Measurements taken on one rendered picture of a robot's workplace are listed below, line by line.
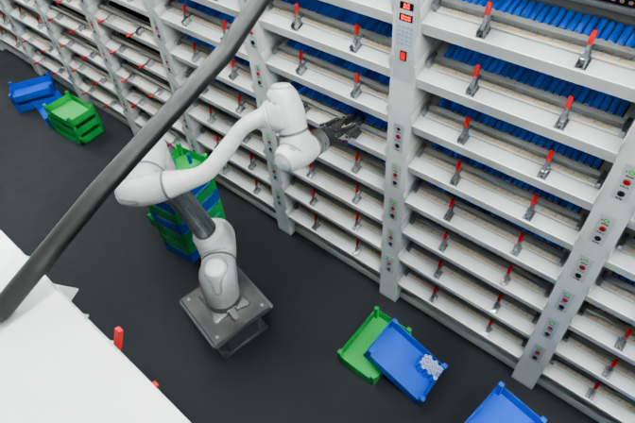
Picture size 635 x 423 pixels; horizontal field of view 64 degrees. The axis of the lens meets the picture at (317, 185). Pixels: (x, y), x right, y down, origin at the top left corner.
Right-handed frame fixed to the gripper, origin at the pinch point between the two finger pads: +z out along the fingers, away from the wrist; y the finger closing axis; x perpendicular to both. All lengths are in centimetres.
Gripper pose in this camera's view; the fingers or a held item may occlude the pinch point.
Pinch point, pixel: (354, 120)
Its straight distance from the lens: 196.4
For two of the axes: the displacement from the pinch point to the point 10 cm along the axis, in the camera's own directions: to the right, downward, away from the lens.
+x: 0.7, -8.0, -5.9
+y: 7.7, 4.2, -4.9
